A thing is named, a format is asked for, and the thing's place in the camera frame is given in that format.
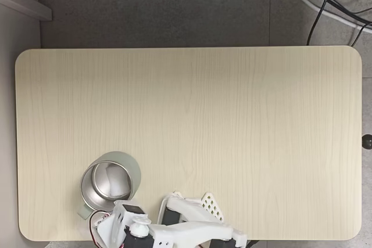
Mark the black round knob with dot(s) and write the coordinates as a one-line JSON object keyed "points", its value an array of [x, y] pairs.
{"points": [[367, 142]]}

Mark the pale green steel cup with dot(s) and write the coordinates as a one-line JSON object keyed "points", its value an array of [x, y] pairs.
{"points": [[128, 163]]}

